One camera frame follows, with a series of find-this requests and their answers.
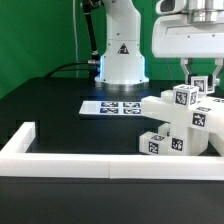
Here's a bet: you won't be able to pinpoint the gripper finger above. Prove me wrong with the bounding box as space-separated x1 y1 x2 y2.
208 58 224 87
180 58 194 84

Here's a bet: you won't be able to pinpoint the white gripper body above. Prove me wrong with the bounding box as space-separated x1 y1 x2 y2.
152 11 224 58

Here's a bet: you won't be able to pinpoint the white tagged cube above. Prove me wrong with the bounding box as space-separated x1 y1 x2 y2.
173 84 199 108
191 75 214 95

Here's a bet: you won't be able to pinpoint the white chair back frame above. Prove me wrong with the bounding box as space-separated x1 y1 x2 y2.
141 96 224 135

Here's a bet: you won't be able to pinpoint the white chair seat part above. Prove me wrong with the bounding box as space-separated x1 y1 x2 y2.
168 125 209 156

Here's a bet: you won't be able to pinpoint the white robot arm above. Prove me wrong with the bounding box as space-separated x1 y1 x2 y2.
81 0 224 88

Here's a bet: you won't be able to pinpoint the white marker sheet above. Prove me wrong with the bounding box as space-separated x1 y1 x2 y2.
79 101 141 116

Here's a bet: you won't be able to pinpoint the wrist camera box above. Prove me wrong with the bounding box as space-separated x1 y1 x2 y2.
156 0 187 15

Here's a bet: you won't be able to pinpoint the grey thin cable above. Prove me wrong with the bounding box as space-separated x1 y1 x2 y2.
72 0 81 79

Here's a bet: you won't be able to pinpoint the black cable bundle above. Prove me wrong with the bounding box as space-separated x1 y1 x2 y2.
43 61 101 80

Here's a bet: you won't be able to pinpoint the white U-shaped fence frame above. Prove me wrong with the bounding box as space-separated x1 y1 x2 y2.
0 122 224 181

